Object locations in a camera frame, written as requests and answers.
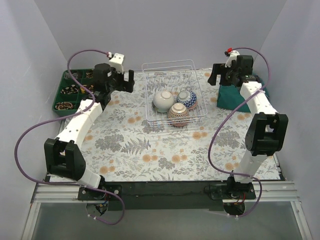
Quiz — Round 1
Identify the plain white bowl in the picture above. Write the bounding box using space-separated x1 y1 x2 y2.
152 90 175 113

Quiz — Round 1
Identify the blue white patterned bowl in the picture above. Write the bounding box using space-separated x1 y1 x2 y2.
176 90 198 110

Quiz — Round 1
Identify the white wire dish rack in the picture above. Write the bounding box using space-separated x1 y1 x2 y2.
142 59 208 130

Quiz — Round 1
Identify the brown geometric patterned bowl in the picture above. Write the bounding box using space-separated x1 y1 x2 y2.
167 103 190 126

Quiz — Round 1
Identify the red patterned bowl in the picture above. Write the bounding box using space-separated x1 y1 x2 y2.
172 121 188 128

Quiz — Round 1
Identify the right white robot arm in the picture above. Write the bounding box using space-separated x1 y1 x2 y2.
208 50 289 199

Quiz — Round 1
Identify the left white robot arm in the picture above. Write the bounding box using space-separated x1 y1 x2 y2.
44 63 135 200

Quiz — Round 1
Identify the brown patterned rolled tie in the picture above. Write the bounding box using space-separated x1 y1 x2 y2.
85 71 94 79

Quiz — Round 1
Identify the yellow rolled tie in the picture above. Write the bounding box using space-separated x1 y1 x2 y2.
80 85 94 94

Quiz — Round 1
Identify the green folded cloth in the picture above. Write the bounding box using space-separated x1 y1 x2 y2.
216 74 271 113

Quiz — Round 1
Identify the black white rolled tie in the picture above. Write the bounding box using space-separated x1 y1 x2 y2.
60 84 79 95

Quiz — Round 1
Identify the green compartment tray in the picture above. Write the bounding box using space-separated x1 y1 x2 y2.
52 68 93 117

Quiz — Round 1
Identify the grey rolled cloth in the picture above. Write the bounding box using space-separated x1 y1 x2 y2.
63 71 79 80

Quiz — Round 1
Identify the dark floral rolled tie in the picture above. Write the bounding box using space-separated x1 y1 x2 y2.
54 102 74 111

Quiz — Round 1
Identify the floral table mat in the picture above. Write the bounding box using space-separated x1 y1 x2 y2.
49 68 281 183

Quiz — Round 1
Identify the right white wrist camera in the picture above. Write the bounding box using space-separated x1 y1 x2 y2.
224 48 240 68

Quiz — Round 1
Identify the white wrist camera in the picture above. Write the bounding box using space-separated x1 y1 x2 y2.
107 52 125 74
224 48 240 68

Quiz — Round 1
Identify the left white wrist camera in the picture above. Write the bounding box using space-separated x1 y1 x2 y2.
107 52 125 74

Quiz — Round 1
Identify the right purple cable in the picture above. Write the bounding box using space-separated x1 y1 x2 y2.
207 46 274 217

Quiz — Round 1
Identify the purple cable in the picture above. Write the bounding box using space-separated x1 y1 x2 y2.
14 49 125 226
207 46 274 217

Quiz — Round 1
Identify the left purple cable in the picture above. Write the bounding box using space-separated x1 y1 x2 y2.
14 49 125 226

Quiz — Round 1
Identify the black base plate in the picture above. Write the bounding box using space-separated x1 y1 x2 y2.
77 180 257 211

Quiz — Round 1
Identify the aluminium frame rail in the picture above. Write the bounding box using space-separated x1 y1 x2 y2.
31 181 300 203

